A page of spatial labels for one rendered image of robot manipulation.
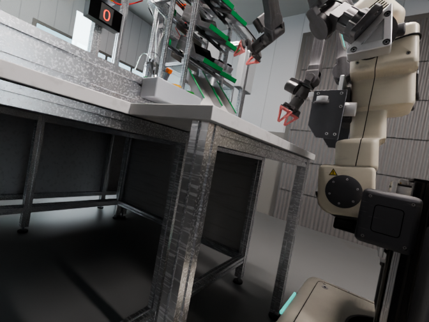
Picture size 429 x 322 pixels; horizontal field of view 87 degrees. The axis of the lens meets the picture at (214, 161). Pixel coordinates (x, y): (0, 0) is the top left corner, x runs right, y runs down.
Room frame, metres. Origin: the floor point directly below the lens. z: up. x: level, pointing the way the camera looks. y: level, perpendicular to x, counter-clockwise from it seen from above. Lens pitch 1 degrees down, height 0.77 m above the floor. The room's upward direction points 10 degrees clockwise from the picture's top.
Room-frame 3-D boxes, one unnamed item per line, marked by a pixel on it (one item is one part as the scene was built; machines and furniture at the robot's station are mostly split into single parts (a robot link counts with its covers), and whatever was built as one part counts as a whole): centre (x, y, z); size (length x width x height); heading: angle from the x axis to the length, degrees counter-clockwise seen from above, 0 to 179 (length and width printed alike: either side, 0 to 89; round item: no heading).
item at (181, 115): (1.00, 0.04, 0.84); 0.90 x 0.70 x 0.03; 145
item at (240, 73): (2.71, -0.17, 1.43); 0.30 x 0.09 x 1.13; 146
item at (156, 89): (0.77, 0.17, 0.93); 0.21 x 0.07 x 0.06; 146
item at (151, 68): (1.90, 0.64, 1.32); 0.14 x 0.14 x 0.38
